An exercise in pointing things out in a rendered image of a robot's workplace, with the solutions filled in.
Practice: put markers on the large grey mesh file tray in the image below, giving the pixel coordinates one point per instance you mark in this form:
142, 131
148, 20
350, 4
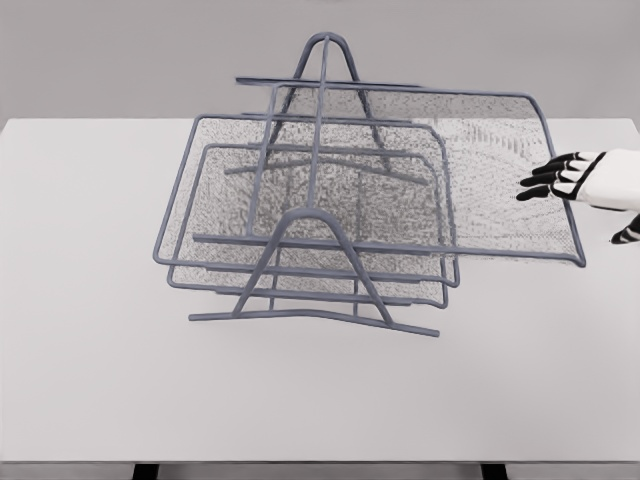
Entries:
500, 220

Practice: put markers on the small grey mesh file tray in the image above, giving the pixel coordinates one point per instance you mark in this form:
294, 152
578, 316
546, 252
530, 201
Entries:
320, 285

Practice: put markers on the medium grey mesh file tray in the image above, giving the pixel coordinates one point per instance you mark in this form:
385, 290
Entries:
220, 150

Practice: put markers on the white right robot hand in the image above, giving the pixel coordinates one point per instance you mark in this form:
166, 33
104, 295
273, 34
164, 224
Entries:
612, 180

